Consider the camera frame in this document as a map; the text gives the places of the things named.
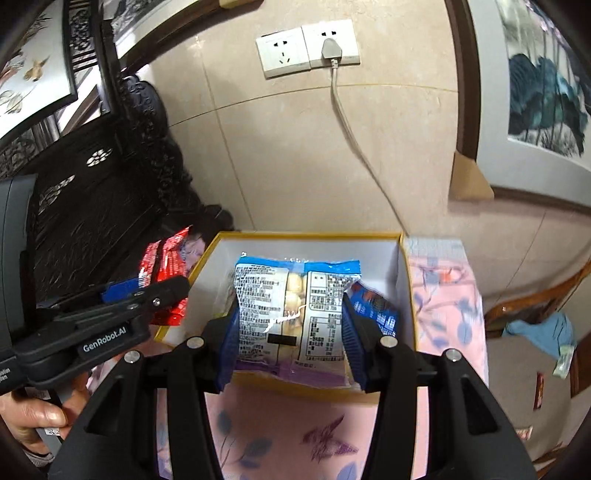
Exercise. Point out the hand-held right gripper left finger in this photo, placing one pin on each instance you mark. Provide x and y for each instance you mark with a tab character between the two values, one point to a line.
228	355

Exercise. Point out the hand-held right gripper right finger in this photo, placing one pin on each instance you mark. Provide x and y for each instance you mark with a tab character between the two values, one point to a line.
355	350

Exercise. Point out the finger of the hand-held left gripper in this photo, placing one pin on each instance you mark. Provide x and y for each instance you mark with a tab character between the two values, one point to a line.
161	288
120	290

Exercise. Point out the dark red snack packet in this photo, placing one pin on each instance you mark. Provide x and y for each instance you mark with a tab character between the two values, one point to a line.
166	263

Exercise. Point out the blue red snack packet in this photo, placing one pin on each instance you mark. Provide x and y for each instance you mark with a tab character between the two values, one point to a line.
374	307

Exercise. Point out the yellow cardboard box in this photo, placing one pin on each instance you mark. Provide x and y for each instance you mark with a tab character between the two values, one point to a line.
217	277

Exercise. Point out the blue white bean packet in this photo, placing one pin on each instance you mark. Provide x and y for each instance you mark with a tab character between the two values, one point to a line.
258	295

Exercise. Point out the person's left hand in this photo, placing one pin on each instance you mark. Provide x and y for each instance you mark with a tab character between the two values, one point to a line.
32	415

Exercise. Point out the carved dark wooden bench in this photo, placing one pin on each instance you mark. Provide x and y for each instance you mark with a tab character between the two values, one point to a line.
92	221

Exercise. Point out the pink printed cloth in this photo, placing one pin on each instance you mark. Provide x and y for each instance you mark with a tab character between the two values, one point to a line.
286	429

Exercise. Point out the wooden chair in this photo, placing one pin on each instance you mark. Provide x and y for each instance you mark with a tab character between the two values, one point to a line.
531	300

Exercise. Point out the small red white wrapper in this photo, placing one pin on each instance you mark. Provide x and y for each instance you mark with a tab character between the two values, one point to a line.
524	432

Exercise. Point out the small red tag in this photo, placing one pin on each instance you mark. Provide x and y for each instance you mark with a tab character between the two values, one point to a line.
539	392

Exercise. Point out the light blue cloth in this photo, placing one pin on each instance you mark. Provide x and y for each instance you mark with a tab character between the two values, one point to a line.
545	332

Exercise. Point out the cardboard corner protector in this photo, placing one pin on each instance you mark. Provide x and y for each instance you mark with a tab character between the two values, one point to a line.
240	2
466	180

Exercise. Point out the bird painting panel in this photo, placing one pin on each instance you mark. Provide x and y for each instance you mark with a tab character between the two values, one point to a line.
27	69

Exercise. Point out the small green white packet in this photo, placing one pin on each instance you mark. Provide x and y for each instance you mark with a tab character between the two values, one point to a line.
564	364

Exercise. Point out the brown framed picture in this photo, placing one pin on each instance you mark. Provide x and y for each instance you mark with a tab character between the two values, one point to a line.
138	23

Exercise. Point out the framed lotus painting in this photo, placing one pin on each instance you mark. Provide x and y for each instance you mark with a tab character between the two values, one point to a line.
540	92

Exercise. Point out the white wall socket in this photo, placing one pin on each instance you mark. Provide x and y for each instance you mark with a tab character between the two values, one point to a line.
332	44
282	53

